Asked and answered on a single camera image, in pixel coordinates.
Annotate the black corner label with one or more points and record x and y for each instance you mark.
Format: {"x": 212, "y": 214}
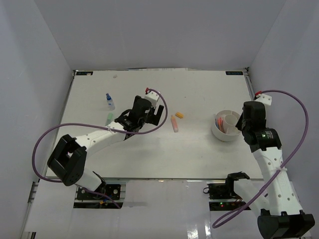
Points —
{"x": 84, "y": 73}
{"x": 234, "y": 73}

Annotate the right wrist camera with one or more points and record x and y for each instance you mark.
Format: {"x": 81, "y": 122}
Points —
{"x": 263, "y": 98}

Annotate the blue spray bottle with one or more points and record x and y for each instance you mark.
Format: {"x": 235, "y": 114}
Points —
{"x": 110, "y": 102}

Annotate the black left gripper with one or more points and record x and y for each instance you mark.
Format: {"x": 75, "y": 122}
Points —
{"x": 154, "y": 119}

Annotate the right black corner label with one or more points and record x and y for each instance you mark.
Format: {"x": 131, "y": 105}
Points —
{"x": 234, "y": 73}

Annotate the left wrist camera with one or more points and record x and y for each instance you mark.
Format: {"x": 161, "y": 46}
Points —
{"x": 152, "y": 96}

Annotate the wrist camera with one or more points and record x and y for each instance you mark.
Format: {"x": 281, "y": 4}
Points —
{"x": 152, "y": 96}
{"x": 263, "y": 98}

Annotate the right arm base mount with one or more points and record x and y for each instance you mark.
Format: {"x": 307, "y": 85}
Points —
{"x": 222, "y": 196}

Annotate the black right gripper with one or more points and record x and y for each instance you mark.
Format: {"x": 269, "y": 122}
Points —
{"x": 239, "y": 124}

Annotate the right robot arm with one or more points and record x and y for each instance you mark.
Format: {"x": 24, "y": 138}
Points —
{"x": 279, "y": 214}

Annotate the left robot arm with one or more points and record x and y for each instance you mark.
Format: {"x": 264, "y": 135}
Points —
{"x": 68, "y": 158}

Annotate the white round desk organizer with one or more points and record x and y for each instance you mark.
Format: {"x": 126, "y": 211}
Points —
{"x": 230, "y": 119}

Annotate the green highlighter pen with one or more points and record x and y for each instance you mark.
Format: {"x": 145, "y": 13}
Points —
{"x": 109, "y": 119}

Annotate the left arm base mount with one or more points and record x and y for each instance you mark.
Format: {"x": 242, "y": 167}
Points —
{"x": 107, "y": 196}

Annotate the left black corner label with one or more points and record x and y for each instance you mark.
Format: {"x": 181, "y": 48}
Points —
{"x": 84, "y": 73}

